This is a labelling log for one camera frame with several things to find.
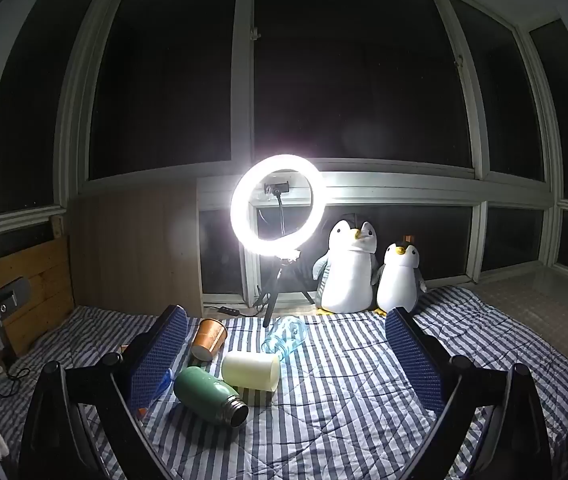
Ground pale yellow plastic cup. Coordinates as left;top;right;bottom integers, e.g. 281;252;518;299
222;350;281;392

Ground ring light on tripod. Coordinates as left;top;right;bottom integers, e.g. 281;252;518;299
229;154;323;328

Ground clear blue plastic bottle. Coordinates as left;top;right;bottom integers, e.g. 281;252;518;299
261;316;307;359

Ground wooden headboard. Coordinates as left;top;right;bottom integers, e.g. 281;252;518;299
0;234;76;358

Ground window frame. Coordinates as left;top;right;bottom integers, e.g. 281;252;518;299
0;0;568;311

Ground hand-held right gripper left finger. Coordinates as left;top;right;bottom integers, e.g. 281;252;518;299
18;304;189;480

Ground orange copper cup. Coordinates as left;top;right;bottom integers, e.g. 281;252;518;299
191;318;227;362

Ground black power cable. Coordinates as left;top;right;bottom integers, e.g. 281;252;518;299
203;302;265;318

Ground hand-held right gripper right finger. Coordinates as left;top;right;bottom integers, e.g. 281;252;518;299
385;307;553;480

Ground green metal bottle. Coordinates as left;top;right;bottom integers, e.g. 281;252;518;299
173;366;249;429

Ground striped blue white blanket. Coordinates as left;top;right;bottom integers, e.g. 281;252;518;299
0;282;568;480

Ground large penguin plush toy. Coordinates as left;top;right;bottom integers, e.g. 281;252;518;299
312;213;379;316

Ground small penguin plush toy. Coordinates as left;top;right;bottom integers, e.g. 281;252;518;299
373;241;428;317

